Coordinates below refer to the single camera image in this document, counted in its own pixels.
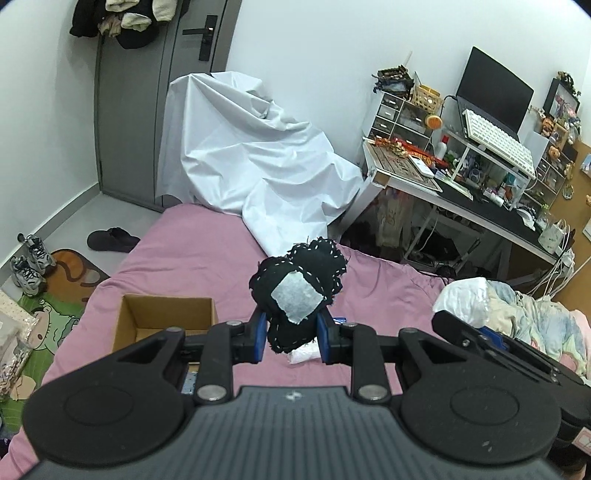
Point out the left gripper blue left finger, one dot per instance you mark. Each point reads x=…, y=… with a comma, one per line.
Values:
x=255, y=336

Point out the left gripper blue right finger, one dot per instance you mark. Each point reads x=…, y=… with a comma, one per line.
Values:
x=327, y=331

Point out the small white stuffed bag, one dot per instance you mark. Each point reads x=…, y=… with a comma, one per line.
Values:
x=307, y=352

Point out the black stitched fabric pouch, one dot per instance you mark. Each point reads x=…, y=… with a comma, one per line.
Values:
x=292, y=289

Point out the pink bed sheet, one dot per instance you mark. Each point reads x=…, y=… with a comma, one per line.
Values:
x=195, y=252

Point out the pastel patterned blanket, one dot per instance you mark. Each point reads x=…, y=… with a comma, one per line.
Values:
x=547, y=326

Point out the brown cardboard box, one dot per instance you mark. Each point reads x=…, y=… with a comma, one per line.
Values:
x=141, y=316

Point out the paper bag under desk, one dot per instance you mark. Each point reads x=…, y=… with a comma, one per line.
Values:
x=393, y=217

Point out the white and black desk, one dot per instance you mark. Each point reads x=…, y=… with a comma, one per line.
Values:
x=498, y=220

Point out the black slipper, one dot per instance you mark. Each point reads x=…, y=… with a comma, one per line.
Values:
x=114, y=239

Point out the white draped cover sheet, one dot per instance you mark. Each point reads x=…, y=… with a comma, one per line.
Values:
x=226, y=145

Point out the cartoon floor mat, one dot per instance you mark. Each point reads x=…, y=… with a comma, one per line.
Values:
x=57, y=310

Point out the white bottle red cap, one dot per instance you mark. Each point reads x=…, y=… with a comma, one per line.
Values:
x=441, y=148

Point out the white drawer organizer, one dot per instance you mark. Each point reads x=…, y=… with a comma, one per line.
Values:
x=390, y=116

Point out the white shelf riser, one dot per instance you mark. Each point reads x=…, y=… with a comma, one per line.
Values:
x=479, y=168

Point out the orange round desk lamp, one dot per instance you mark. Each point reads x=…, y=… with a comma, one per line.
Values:
x=433, y=122

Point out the packaged items on floor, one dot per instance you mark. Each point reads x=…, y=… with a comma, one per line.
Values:
x=16, y=328

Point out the white keyboard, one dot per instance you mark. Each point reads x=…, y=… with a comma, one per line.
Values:
x=494, y=139

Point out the grey sneakers pair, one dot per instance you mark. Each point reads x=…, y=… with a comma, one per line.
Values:
x=28, y=271

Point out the woven basket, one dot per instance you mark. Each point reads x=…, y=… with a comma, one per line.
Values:
x=427, y=98

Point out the grey door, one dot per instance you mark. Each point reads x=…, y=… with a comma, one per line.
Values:
x=130, y=92

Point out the black laptop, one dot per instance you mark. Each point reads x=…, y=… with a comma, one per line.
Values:
x=494, y=92

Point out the framed picture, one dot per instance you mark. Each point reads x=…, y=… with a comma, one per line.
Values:
x=560, y=101

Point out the clothes hanging on door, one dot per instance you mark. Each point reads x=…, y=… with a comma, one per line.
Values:
x=133, y=24

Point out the black door handle lock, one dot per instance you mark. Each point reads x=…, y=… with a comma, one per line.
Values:
x=206, y=34

